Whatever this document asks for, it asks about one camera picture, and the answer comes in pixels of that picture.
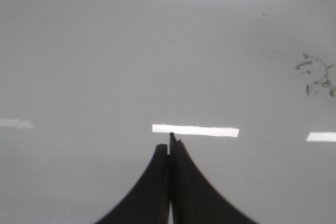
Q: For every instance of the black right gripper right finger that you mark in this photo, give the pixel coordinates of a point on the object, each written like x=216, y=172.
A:
x=194, y=199

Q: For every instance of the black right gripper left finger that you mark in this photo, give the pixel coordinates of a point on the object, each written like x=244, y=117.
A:
x=148, y=201

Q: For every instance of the white whiteboard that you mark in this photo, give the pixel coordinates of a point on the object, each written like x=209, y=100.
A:
x=84, y=81

